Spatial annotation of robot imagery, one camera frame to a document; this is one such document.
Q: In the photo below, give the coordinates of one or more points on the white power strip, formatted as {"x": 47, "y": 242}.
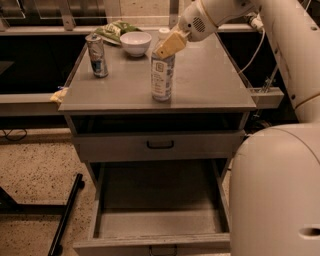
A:
{"x": 254, "y": 20}

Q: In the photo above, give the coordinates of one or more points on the green snack bag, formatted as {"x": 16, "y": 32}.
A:
{"x": 112, "y": 32}

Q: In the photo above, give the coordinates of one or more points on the black floor stand bar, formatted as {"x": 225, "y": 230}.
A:
{"x": 56, "y": 247}

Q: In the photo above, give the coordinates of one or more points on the open middle drawer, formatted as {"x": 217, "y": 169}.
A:
{"x": 158, "y": 208}

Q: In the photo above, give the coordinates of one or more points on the closed top drawer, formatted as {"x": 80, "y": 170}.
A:
{"x": 157, "y": 146}

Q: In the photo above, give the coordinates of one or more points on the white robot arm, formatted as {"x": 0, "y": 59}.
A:
{"x": 275, "y": 180}

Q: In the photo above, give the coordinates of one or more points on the silver blue drink can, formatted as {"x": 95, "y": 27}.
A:
{"x": 96, "y": 54}

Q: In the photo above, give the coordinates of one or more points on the yellow sponge piece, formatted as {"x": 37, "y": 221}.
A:
{"x": 59, "y": 95}

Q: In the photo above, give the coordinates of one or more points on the grey side rail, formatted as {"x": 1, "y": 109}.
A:
{"x": 17, "y": 105}

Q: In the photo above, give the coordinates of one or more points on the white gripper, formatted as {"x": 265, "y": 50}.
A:
{"x": 192, "y": 22}

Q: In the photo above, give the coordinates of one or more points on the blue plastic bottle white cap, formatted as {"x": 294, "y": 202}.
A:
{"x": 162, "y": 71}

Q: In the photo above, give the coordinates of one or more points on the grey drawer cabinet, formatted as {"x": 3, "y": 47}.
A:
{"x": 207, "y": 96}

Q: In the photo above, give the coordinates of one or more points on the white ceramic bowl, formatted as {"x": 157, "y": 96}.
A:
{"x": 136, "y": 44}

